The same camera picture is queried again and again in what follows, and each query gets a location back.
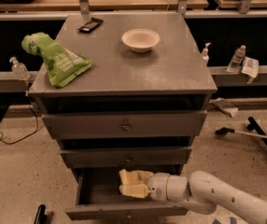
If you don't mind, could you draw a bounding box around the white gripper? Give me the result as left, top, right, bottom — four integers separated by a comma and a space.
119, 170, 170, 202

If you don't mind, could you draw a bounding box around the yellow sponge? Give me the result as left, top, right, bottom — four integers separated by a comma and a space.
119, 169, 140, 185

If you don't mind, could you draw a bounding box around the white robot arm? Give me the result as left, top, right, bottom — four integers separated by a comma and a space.
119, 169, 267, 224

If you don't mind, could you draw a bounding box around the grey middle drawer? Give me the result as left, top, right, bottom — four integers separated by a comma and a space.
60, 147, 191, 168

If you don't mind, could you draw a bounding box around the grey drawer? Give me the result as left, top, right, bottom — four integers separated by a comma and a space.
60, 147, 191, 168
42, 110, 207, 140
65, 167, 188, 220

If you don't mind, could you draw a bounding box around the grey bottom drawer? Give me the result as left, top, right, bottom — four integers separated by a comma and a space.
65, 167, 188, 220

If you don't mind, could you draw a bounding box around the grey top drawer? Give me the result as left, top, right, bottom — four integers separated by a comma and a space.
42, 110, 207, 140

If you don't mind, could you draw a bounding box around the grey drawer cabinet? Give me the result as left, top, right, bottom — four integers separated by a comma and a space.
30, 12, 217, 174

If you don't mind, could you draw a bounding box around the black object bottom left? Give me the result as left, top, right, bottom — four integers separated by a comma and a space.
34, 204, 53, 224

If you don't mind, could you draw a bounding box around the grey folded cloth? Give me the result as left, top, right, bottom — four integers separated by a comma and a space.
213, 98, 238, 118

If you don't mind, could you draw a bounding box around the green chip bag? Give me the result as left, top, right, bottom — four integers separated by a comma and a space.
21, 33, 91, 88

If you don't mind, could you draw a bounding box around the white pump bottle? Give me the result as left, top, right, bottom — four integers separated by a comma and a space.
202, 43, 211, 65

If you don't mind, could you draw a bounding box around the black chair base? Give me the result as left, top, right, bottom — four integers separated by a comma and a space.
212, 116, 267, 157

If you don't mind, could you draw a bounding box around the white bowl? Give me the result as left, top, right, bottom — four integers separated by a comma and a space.
121, 29, 161, 53

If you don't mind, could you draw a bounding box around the clear water bottle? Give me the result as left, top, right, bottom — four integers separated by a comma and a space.
227, 45, 246, 72

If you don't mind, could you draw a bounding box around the white paper packet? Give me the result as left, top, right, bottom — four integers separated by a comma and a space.
241, 57, 260, 78

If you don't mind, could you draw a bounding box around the clear sanitizer pump bottle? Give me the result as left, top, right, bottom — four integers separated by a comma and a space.
9, 57, 31, 80

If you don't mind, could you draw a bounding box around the black floor cable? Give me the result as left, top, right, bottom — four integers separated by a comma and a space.
0, 105, 41, 147

